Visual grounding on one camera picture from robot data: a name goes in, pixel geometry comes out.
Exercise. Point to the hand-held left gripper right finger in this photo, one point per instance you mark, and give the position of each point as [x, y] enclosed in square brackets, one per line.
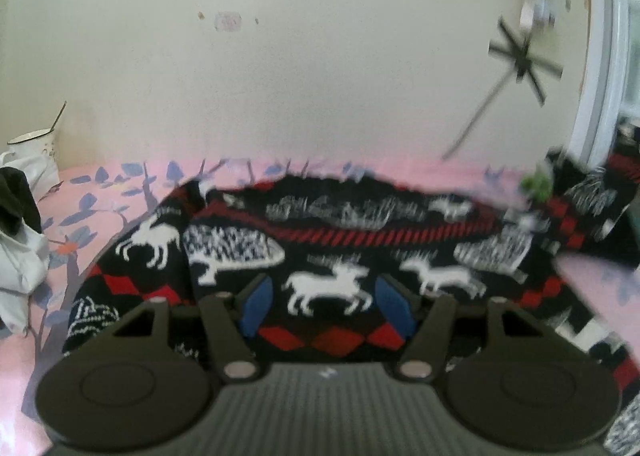
[392, 306]

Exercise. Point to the white enamel mug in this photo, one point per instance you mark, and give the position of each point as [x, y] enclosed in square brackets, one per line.
[35, 149]

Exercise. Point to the metal spoon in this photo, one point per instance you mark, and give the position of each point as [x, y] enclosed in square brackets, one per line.
[58, 116]

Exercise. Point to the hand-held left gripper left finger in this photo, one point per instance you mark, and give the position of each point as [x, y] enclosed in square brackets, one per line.
[257, 306]

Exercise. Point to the white door frame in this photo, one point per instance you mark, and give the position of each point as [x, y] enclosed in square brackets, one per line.
[600, 61]

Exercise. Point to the black tape cross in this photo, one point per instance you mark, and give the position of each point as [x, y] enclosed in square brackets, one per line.
[522, 59]

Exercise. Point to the black patterned knit sweater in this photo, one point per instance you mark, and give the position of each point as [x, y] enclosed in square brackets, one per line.
[330, 256]

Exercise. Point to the pink floral bedsheet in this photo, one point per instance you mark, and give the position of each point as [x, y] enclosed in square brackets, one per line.
[20, 376]

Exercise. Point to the dark cloth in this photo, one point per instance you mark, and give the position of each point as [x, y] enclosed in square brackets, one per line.
[17, 201]

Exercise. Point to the small green object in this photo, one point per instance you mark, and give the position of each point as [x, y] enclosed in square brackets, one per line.
[537, 182]

